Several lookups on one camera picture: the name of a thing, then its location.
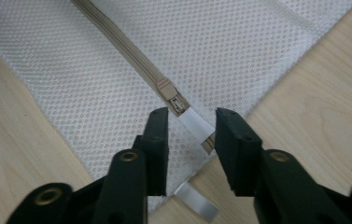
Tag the grey white loose strip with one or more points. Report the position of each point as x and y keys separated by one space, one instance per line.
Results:
x=197 y=202

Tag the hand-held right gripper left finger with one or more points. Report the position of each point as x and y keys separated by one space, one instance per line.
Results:
x=156 y=155

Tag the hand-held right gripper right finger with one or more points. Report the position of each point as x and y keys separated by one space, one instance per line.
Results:
x=242 y=155

